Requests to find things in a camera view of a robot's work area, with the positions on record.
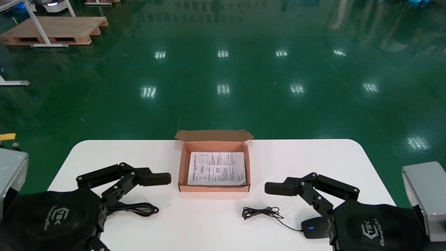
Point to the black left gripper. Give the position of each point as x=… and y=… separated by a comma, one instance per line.
x=52, y=223

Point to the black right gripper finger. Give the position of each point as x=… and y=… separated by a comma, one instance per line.
x=278, y=188

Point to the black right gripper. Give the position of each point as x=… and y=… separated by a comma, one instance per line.
x=376, y=230

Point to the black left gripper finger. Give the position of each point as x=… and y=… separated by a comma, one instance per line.
x=155, y=179

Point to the brown cardboard box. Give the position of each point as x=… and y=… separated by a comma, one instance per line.
x=183, y=174

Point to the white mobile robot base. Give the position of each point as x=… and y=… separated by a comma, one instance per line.
x=52, y=5

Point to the white printed instruction sheet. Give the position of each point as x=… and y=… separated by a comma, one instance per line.
x=216, y=169

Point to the white metal stand foot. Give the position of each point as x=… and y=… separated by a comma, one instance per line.
x=14, y=83

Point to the large wooden pallet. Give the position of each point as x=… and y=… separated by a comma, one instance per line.
x=59, y=29

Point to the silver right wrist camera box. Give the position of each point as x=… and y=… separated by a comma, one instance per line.
x=427, y=191

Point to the white metal table frame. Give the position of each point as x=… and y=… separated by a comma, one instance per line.
x=41, y=31

